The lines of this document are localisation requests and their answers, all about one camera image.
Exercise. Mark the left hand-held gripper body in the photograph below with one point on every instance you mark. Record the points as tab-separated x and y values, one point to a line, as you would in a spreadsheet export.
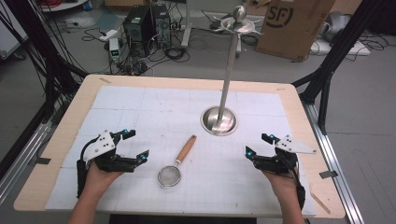
104	146

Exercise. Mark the person's left hand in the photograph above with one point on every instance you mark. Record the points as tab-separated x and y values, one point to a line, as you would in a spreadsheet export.
99	182

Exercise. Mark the white power strip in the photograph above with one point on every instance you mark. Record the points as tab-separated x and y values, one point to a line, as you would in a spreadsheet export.
108	35

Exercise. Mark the white device with green display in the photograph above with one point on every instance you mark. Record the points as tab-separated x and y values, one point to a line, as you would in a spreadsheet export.
114	49

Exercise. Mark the black tape piece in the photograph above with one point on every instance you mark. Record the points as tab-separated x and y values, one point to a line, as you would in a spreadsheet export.
328	174
42	160

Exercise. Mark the black metal stand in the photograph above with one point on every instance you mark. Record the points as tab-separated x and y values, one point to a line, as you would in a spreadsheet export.
339	46

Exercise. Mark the slim black computer tower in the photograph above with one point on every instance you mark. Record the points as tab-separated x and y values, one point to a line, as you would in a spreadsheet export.
162	26

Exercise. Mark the brown tape strip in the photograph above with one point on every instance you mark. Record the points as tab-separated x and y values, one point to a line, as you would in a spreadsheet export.
105	80

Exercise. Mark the metal hook stand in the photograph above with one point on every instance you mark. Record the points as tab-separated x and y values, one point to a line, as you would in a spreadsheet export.
228	74

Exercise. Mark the white metal post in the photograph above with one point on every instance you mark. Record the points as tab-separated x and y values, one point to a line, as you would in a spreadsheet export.
186	28

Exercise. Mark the thin wooden stick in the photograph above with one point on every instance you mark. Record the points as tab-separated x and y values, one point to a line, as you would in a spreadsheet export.
320	202

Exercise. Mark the person's right hand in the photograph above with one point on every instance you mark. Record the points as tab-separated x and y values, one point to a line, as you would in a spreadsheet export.
281	183

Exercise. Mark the large black computer tower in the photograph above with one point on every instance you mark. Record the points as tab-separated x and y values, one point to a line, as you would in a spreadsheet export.
138	29

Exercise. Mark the brown cardboard box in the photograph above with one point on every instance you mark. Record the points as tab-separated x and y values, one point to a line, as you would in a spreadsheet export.
295	34

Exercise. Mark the white flat board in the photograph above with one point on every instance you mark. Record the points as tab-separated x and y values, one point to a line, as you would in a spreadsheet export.
342	48

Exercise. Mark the aluminium rail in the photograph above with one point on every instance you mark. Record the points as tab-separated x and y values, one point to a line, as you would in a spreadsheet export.
333	161
21	165

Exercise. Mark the white grid mat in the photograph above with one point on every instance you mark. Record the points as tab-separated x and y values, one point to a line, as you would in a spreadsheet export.
149	109

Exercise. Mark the grey rounded appliance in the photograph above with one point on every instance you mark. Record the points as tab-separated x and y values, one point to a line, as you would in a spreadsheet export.
336	23

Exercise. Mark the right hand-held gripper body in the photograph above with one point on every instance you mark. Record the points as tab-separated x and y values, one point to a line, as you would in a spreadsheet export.
281	160

